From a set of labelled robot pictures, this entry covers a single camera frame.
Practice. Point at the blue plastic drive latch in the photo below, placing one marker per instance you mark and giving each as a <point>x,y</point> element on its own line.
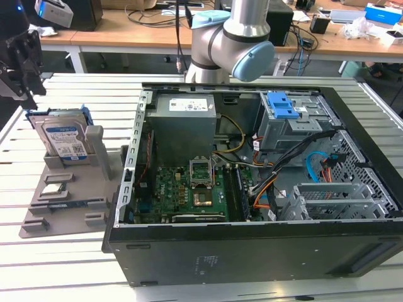
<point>278,107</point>

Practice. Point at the black graphics card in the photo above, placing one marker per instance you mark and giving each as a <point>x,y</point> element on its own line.
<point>198,217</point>

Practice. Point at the grey metal drive cage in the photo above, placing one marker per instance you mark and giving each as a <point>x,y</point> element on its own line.
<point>274,132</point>

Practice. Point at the silver disk bay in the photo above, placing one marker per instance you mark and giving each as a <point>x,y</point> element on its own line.
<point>330,190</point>

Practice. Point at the hard disk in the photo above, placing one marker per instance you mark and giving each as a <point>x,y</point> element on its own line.
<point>63,138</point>

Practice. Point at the grey parts rack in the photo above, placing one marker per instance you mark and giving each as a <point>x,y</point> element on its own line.
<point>78,201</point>

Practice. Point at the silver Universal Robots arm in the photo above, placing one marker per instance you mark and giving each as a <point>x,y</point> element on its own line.
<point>220,41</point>

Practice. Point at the grey laptop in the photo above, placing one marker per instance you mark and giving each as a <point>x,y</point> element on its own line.
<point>346,15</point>

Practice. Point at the CPU socket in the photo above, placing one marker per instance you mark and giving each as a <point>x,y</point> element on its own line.
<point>203,199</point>

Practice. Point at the silver CPU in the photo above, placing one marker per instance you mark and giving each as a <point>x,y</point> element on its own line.
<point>53,188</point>

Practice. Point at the green motherboard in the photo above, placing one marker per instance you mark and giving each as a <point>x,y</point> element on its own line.
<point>176,195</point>

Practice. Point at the black PC case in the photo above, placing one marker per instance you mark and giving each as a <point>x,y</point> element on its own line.
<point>252,258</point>

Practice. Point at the grey power supply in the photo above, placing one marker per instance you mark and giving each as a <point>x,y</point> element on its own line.
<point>179,132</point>

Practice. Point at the black pen cup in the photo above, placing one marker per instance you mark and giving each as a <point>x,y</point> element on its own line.
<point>319,25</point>

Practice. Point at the RAM stick with blue label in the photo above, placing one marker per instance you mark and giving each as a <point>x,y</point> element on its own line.
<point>67,204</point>

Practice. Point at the clear plastic bag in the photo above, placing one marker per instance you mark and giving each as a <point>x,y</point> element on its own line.
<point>359,28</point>

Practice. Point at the crumpled white paper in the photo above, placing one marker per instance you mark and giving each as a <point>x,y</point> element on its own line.
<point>50,31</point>

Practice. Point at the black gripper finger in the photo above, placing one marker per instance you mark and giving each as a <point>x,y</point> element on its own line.
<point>7,81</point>
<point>26,59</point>

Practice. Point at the black RAM slot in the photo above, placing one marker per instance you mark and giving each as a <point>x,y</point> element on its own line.
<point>231,195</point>

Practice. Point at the blue cardboard box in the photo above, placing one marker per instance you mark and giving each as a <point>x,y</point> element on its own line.
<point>382,14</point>

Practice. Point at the pale green cabinet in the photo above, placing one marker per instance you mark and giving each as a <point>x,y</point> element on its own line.
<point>349,70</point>

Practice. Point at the wooden desk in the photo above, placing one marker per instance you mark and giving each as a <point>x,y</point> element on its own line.
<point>104,36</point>

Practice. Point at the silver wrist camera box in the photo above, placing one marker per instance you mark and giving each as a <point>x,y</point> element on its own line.
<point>53,15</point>

